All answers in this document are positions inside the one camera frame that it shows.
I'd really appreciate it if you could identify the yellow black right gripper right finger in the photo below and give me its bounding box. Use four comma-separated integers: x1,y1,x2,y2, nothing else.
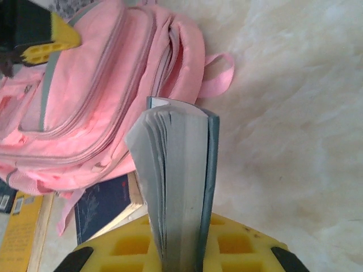
198,211,309,272

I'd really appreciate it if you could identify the dark blue flower print book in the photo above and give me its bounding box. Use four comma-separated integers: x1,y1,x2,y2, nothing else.
74,173,148,247

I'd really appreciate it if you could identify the small teal notebook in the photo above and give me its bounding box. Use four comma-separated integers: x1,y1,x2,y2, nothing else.
124,95,221,272

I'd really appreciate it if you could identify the yellow book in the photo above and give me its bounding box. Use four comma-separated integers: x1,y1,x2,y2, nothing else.
4,191,56,272

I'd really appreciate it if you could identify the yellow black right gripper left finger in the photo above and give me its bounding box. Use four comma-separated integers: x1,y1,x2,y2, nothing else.
56,215,165,272

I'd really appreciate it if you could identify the dark blue barcode book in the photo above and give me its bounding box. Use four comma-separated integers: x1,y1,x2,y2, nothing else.
0,177,18,214

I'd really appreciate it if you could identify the pink backpack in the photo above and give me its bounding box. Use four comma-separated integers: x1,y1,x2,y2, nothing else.
0,0,236,237

